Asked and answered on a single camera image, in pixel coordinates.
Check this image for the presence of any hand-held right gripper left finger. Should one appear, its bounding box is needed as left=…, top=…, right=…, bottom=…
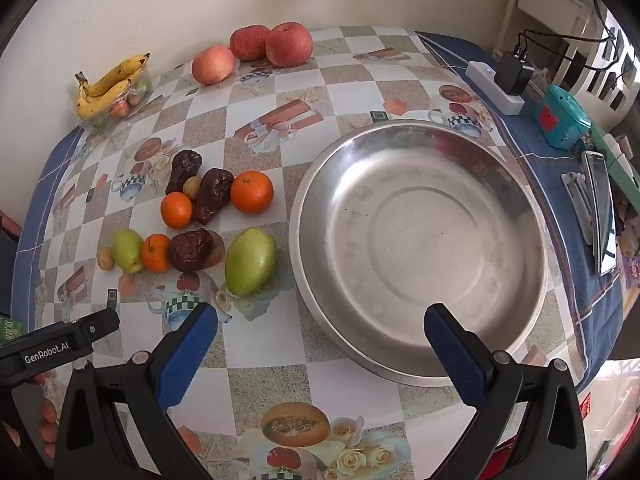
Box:
left=54, top=302, right=219, bottom=480

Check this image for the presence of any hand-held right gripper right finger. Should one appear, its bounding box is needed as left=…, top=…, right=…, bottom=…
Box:
left=423, top=302, right=589, bottom=480

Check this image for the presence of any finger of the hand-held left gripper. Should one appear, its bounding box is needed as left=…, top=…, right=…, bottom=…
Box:
left=75, top=308, right=121, bottom=345

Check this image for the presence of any small green fruit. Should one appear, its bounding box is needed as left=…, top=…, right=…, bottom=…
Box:
left=111, top=228, right=145, bottom=275

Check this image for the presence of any small orange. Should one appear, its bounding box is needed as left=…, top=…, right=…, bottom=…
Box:
left=140, top=233, right=172, bottom=274
left=160, top=192, right=194, bottom=230

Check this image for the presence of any wrinkled dark red date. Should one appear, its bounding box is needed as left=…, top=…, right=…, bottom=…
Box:
left=167, top=228, right=214, bottom=273
left=193, top=167, right=235, bottom=226
left=165, top=149, right=204, bottom=196

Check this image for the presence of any stainless steel bowl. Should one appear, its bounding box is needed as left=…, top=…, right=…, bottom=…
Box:
left=288, top=120, right=550, bottom=387

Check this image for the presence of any large green fruit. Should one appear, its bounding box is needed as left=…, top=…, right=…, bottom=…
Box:
left=224, top=227, right=278, bottom=297

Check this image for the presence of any large orange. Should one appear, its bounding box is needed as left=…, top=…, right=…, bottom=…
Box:
left=230, top=170, right=275, bottom=214

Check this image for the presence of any person's left hand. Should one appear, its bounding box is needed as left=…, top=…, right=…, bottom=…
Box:
left=27, top=374, right=60, bottom=460

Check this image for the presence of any green packet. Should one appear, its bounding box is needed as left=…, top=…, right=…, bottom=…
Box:
left=0, top=316, right=22, bottom=345

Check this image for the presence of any red object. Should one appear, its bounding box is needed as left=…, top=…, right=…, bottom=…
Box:
left=0, top=211, right=22, bottom=242

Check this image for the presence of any grey folding stand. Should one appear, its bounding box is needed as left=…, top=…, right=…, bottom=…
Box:
left=560, top=171, right=597, bottom=244

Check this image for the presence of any smartphone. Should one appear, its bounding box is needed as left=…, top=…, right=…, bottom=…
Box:
left=583, top=151, right=617, bottom=276

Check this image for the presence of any clear plastic bag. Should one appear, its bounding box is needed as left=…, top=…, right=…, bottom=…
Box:
left=79, top=76, right=154, bottom=132

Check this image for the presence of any yellow banana bunch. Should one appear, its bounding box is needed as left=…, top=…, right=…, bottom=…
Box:
left=75, top=52, right=151, bottom=120

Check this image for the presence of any mint green tray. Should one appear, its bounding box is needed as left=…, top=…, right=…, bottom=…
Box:
left=589, top=124, right=640, bottom=202

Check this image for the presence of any teal box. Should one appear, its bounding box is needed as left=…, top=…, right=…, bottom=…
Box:
left=531, top=84, right=592, bottom=150

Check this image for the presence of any checkered printed tablecloth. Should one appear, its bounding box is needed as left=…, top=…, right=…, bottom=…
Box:
left=10, top=25, right=627, bottom=480

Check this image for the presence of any white power strip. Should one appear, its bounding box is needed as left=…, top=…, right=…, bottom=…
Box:
left=465, top=60, right=525, bottom=116

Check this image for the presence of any pale pink apple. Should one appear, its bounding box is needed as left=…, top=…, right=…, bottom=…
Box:
left=191, top=45, right=235, bottom=85

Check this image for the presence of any black charger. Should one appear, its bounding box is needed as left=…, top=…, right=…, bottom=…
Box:
left=494, top=51, right=534, bottom=97

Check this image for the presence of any red apple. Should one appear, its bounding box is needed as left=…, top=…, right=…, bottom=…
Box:
left=265, top=22, right=314, bottom=68
left=229, top=24, right=271, bottom=62

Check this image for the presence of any white shelf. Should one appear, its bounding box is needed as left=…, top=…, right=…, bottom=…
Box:
left=492, top=0, right=603, bottom=63

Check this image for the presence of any white power cord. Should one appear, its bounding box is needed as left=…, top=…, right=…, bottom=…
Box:
left=416, top=34, right=472, bottom=70

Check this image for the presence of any black cable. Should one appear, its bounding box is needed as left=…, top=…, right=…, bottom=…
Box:
left=514, top=0, right=617, bottom=61

